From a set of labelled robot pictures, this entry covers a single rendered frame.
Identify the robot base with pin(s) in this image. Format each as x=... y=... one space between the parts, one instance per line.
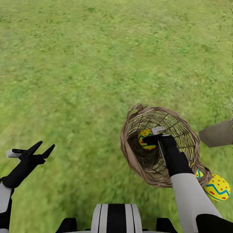
x=69 y=225

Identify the easter egg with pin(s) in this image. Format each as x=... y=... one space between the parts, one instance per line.
x=199 y=174
x=143 y=134
x=218 y=188

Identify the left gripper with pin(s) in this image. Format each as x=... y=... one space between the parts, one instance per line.
x=29 y=162

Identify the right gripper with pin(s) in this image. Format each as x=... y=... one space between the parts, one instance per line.
x=150 y=140

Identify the wicker basket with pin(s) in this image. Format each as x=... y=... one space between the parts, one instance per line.
x=153 y=170

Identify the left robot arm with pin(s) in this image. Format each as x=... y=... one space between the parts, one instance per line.
x=27 y=164

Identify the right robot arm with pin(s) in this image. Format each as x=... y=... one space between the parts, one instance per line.
x=196 y=212

